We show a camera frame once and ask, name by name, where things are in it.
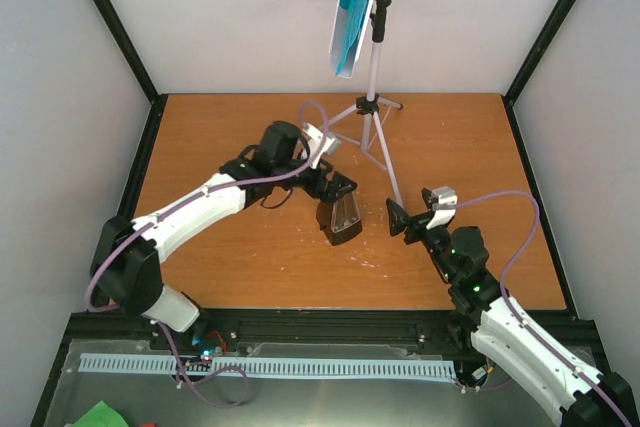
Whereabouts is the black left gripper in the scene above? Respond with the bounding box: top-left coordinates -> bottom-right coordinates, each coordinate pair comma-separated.
274,158 -> 357,204

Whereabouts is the black metronome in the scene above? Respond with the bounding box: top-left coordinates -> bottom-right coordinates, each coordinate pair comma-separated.
316,193 -> 362,246

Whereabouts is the silver tripod music stand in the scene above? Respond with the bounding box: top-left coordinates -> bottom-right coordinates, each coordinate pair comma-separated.
329,0 -> 404,207

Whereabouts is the clear plastic metronome cover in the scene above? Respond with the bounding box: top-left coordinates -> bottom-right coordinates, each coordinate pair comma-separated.
330,193 -> 362,235

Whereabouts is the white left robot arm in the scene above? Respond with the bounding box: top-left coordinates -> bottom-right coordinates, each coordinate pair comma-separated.
85,121 -> 357,350

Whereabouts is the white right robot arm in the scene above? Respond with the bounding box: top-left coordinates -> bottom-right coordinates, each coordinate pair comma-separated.
386,187 -> 639,426

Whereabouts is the blue sheet music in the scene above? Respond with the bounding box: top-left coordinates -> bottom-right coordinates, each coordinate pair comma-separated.
329,0 -> 374,78

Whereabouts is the green paper piece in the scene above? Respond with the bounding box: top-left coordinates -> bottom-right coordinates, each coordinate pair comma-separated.
72,401 -> 129,427

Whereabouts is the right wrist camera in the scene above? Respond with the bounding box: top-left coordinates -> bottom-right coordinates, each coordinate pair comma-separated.
427,186 -> 458,230

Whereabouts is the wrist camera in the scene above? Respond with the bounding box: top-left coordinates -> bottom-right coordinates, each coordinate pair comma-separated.
427,186 -> 458,230
302,123 -> 341,169

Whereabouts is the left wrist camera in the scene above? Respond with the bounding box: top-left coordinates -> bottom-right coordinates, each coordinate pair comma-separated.
302,123 -> 341,169

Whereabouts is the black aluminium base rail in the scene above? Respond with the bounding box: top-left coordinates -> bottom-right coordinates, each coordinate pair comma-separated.
63,309 -> 606,364

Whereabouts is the light blue cable duct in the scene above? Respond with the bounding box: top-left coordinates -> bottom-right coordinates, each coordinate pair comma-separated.
77,353 -> 456,383

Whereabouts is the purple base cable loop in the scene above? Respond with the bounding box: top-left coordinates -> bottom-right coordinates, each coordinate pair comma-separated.
159,326 -> 251,409

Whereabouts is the left black frame post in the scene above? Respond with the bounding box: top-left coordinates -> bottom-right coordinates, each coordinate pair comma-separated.
63,0 -> 169,108

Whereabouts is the black frame post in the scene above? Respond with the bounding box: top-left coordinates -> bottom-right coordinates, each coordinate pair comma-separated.
63,0 -> 169,108
503,0 -> 610,107

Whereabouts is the right black frame post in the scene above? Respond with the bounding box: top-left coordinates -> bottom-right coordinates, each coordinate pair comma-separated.
503,0 -> 610,107

